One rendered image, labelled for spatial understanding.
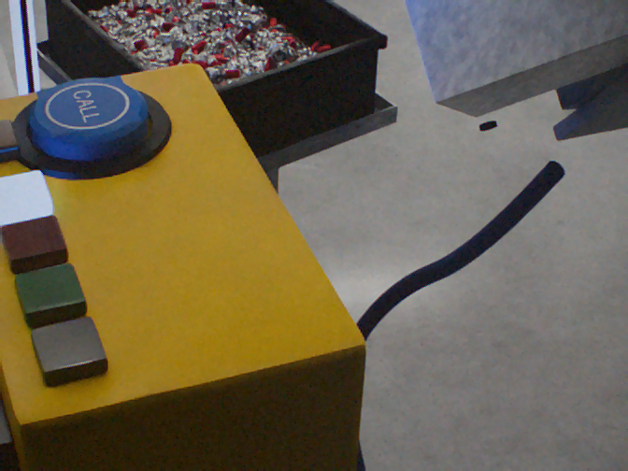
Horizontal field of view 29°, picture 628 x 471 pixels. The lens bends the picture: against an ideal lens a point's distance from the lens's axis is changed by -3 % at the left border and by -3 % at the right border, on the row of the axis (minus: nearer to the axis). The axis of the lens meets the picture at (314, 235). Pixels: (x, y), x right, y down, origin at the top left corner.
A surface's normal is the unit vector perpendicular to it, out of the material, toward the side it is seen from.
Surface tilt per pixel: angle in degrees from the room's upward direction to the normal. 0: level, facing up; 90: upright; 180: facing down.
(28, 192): 0
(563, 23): 55
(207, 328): 0
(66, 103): 0
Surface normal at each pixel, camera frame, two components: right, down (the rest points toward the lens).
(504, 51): -0.44, -0.03
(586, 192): 0.04, -0.78
